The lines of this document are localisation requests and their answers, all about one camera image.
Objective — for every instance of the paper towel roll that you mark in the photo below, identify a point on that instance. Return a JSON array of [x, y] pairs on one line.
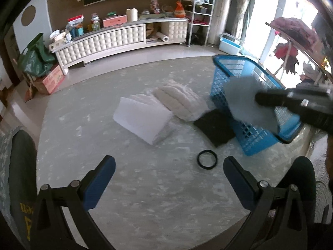
[[162, 36]]

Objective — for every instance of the pink clothes pile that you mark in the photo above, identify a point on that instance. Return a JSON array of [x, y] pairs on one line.
[[298, 30]]

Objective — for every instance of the white plastic jug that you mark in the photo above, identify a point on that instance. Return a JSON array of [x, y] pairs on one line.
[[131, 14]]

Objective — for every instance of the white paper towel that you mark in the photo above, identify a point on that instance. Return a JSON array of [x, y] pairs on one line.
[[145, 116]]

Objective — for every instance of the standing air conditioner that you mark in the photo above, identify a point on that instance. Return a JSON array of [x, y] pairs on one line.
[[219, 20]]

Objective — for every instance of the wooden clothes rack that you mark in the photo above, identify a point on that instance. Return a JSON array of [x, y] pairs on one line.
[[292, 42]]

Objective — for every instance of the green shopping bag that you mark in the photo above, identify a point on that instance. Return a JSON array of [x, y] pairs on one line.
[[36, 60]]

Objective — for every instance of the black square scouring pad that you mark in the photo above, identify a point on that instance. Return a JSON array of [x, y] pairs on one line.
[[216, 126]]

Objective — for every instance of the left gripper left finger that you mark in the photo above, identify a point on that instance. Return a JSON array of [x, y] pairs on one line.
[[50, 229]]

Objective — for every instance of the blue plastic laundry basket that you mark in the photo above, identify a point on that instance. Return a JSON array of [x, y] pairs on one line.
[[252, 139]]

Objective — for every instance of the red white snack box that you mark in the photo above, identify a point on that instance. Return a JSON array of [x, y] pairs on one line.
[[75, 20]]

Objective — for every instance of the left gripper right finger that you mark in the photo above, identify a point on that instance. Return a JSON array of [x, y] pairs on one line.
[[279, 216]]

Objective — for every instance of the patterned window curtain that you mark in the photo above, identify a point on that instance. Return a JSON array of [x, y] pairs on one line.
[[240, 17]]

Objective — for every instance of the light blue cloth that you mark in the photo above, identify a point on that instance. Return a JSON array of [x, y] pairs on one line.
[[240, 95]]

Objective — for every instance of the white tufted TV cabinet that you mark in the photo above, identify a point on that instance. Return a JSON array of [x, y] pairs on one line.
[[115, 40]]

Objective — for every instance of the white quilted fluffy towel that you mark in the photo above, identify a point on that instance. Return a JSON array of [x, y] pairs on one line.
[[181, 100]]

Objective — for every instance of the pink storage box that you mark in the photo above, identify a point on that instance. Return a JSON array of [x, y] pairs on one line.
[[115, 21]]

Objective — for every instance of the white metal shelf rack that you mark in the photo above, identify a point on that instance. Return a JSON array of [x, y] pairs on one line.
[[199, 14]]

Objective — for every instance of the blue white plastic bin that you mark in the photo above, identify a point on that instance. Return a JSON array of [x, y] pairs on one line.
[[230, 44]]

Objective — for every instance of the pink cardboard box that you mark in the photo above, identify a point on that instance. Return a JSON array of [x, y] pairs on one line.
[[47, 84]]

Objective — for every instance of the orange snack bag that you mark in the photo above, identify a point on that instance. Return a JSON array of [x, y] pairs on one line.
[[179, 11]]

